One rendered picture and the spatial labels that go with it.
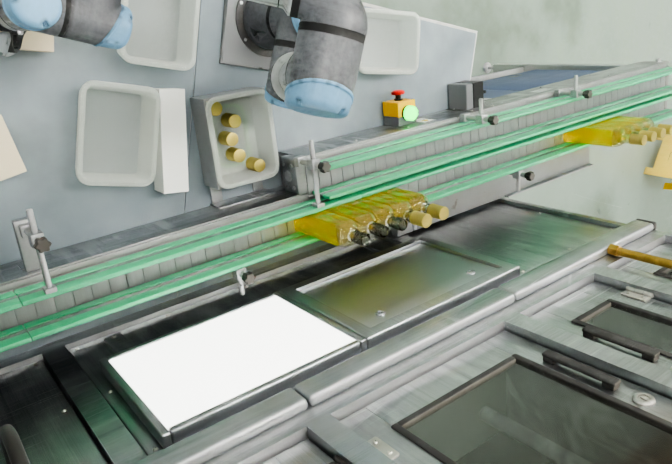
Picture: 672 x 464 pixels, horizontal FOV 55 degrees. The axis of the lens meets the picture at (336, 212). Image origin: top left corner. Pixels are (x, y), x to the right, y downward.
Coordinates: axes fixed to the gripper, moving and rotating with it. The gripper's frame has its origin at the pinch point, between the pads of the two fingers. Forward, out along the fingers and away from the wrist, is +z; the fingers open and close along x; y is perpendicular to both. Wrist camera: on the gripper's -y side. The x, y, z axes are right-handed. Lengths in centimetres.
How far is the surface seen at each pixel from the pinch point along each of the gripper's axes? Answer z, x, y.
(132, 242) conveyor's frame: -6, 46, -23
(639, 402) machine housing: -95, 57, -77
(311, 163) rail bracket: -16, 27, -63
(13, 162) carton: -2.3, 28.3, -0.1
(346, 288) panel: -29, 55, -66
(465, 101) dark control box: -3, 10, -129
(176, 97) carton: -0.7, 13.8, -34.7
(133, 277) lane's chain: -8, 53, -23
